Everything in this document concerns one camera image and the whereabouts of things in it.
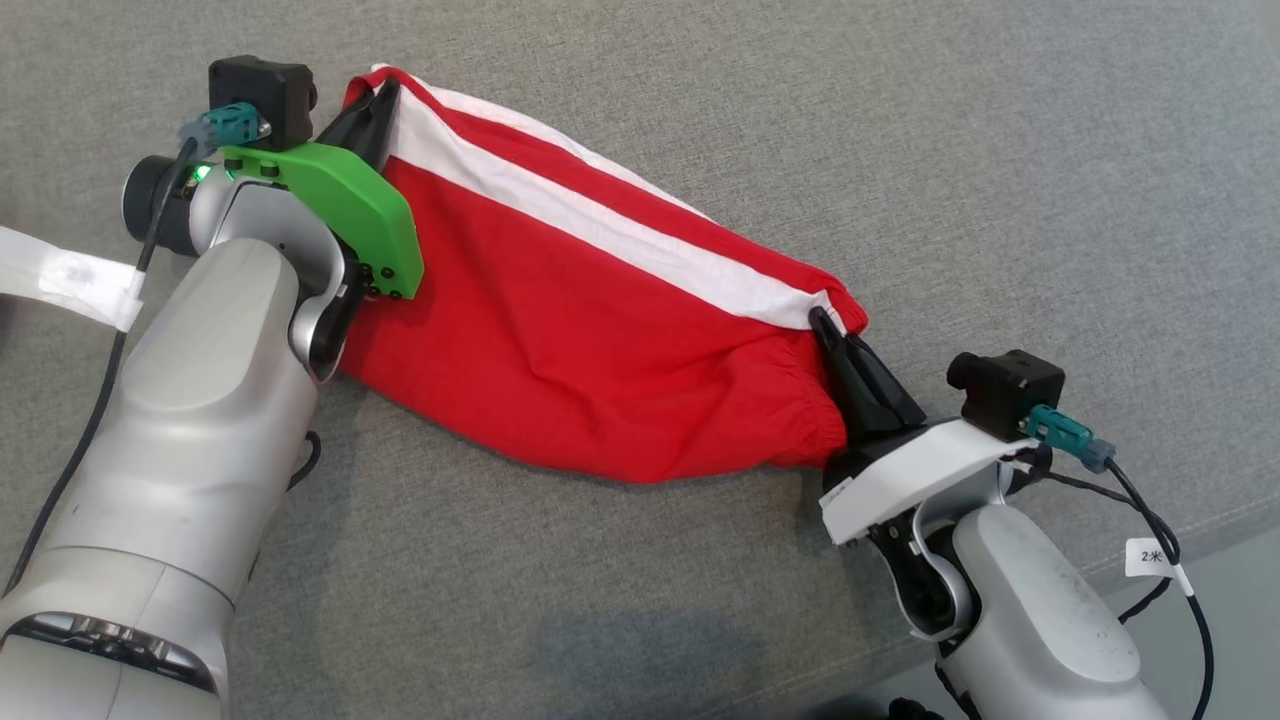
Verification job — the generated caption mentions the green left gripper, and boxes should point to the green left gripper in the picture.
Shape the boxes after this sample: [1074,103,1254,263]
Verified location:
[218,78,426,301]

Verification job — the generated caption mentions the white tape cable label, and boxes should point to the white tape cable label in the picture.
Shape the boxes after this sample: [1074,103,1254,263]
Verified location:
[0,225,146,333]

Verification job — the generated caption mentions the red shorts with white stripes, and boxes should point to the red shorts with white stripes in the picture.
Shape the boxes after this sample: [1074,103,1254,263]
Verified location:
[338,63,871,486]

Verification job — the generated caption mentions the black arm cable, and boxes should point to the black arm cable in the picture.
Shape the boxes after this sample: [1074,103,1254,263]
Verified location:
[1010,405,1216,720]
[3,103,273,596]

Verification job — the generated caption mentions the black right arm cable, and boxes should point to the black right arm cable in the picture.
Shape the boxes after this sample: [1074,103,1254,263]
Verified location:
[1010,405,1216,720]

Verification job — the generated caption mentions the white paper cable tag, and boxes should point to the white paper cable tag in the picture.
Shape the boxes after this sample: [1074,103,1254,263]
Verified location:
[1125,537,1193,597]

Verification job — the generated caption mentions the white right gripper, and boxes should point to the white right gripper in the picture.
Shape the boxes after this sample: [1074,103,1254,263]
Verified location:
[808,308,1041,547]

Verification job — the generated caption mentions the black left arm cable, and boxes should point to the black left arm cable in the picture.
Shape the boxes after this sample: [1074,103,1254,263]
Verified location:
[3,103,273,596]

